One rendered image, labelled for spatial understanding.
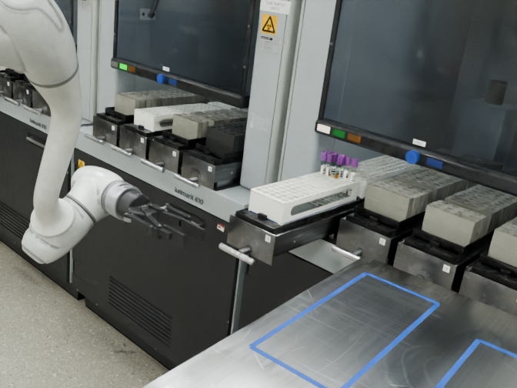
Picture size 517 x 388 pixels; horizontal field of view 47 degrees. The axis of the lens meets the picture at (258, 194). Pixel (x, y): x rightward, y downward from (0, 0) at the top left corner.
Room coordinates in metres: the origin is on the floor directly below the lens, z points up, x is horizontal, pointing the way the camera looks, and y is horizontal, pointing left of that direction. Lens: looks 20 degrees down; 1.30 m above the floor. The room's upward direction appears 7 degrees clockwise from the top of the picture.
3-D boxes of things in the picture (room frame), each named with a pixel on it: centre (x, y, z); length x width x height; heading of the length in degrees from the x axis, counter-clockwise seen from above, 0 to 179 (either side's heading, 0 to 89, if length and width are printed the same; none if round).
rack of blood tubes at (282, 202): (1.32, -0.11, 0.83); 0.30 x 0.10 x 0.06; 140
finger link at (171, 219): (1.30, 0.21, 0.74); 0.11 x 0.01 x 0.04; 66
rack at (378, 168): (1.56, -0.32, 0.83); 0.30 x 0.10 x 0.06; 140
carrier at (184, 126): (1.76, 0.24, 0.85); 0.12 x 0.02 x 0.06; 51
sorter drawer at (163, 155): (1.94, 0.09, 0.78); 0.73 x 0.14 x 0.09; 140
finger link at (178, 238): (1.21, 0.18, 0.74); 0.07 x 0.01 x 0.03; 50
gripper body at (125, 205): (1.33, 0.27, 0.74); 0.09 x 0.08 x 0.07; 50
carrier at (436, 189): (1.41, -0.39, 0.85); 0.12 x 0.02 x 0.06; 50
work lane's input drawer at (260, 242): (1.42, -0.20, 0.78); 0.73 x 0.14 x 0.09; 140
